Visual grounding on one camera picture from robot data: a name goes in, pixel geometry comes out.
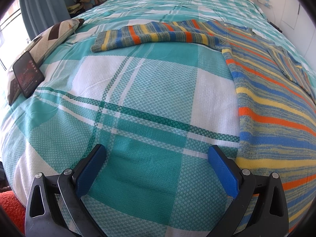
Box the striped knit sweater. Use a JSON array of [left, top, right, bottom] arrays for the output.
[[91, 19, 315, 227]]

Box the orange fleece garment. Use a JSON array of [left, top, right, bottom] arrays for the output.
[[0, 190, 26, 234]]

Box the teal plaid bedspread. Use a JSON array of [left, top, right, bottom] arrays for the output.
[[1, 0, 315, 236]]

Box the black smartphone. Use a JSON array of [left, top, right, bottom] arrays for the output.
[[12, 51, 44, 98]]

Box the chevron patterned pillow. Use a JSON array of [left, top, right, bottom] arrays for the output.
[[7, 18, 85, 106]]

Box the white wardrobe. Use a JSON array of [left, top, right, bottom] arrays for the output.
[[280, 0, 315, 67]]

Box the blue curtain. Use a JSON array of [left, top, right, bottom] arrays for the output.
[[19, 0, 74, 40]]

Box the wall socket with charger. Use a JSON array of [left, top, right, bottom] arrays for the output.
[[257, 0, 271, 8]]

